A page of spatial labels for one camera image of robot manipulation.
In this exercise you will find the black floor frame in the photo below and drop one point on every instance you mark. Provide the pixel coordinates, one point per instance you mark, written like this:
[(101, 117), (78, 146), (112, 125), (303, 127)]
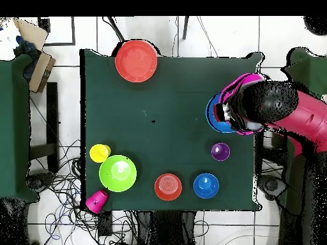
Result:
[(58, 44)]

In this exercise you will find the black camera tripod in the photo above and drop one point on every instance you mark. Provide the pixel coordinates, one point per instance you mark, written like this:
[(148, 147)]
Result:
[(116, 29)]

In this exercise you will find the green bowl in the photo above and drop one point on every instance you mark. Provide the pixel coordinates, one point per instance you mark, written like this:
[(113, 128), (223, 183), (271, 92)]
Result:
[(117, 173)]

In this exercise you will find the large pink bowl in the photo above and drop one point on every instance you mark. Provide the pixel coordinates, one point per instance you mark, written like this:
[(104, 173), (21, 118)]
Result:
[(242, 80)]

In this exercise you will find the pink cup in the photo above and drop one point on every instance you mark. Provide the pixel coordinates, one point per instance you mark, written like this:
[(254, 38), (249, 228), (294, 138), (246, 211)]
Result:
[(97, 200)]

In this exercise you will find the black stool frame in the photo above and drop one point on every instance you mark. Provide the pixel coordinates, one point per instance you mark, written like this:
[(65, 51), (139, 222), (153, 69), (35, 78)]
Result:
[(52, 114)]

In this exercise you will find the small dark blue bowl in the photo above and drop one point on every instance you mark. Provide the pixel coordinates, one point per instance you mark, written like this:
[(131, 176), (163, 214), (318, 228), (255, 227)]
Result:
[(206, 185)]

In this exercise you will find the green cloth covered table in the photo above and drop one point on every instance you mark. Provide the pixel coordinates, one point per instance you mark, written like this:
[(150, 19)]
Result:
[(309, 69), (12, 127)]

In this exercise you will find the large shallow orange bowl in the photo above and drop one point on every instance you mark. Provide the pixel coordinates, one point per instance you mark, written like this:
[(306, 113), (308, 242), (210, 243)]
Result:
[(135, 61)]

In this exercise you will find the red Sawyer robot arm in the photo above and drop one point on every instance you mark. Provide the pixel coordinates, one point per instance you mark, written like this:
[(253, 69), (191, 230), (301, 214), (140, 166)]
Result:
[(301, 114)]

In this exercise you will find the beige board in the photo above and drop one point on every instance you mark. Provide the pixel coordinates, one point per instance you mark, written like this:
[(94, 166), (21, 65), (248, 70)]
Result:
[(32, 32)]

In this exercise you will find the small orange bowl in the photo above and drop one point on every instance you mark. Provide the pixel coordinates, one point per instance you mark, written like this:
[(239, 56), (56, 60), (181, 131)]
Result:
[(168, 186)]

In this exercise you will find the light blue bowl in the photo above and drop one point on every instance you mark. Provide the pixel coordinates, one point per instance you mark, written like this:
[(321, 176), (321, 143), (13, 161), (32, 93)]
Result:
[(222, 126)]

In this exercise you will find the yellow cup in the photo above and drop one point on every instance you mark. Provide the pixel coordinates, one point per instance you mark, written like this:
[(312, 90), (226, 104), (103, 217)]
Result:
[(99, 153)]

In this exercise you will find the purple cup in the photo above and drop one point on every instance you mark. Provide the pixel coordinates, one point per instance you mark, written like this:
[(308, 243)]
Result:
[(220, 151)]

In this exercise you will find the brown cardboard box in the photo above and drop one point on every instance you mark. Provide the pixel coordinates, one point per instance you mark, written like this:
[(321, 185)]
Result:
[(42, 71)]

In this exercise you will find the dark green table cloth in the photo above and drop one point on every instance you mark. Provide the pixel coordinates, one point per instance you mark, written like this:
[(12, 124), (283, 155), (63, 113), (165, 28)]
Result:
[(122, 114)]

